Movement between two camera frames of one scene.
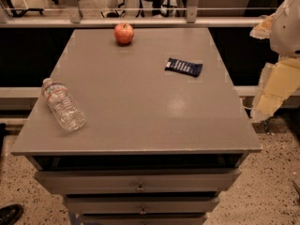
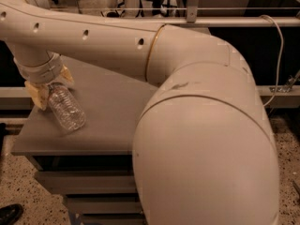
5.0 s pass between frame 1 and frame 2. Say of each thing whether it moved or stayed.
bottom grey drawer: stayed
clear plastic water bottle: stayed
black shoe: stayed
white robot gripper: moved
